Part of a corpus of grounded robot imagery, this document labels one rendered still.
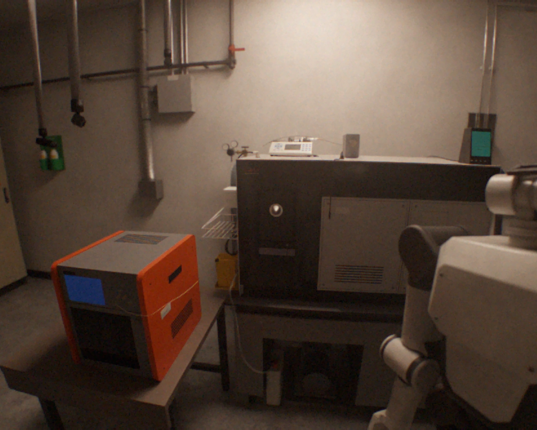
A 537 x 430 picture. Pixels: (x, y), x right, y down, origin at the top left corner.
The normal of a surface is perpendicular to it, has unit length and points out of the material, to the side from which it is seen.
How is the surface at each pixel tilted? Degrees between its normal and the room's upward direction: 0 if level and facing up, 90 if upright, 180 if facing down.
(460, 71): 90
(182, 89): 90
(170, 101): 90
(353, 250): 90
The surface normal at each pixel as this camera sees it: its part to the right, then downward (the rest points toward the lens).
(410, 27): -0.14, 0.24
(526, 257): -0.67, -0.71
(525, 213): -0.97, -0.01
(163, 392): 0.00, -0.97
